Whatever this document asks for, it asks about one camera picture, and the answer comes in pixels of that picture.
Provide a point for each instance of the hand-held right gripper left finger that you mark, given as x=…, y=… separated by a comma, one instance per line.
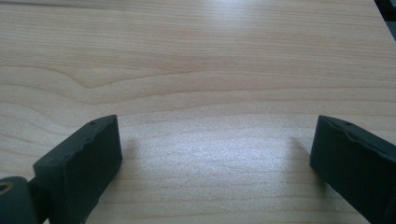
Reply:
x=81, y=168

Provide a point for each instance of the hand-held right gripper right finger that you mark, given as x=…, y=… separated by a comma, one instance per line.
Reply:
x=351, y=161

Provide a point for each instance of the dark blurred object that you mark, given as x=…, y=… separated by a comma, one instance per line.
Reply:
x=387, y=7

